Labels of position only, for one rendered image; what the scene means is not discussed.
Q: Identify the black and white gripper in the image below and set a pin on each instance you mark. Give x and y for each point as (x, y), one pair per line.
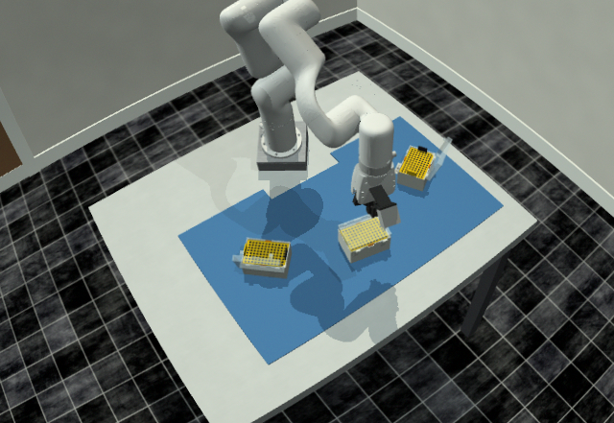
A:
(362, 182)

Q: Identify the blue bench mat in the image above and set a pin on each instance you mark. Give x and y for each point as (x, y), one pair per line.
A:
(278, 315)

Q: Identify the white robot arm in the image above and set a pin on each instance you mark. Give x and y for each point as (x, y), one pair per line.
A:
(288, 49)

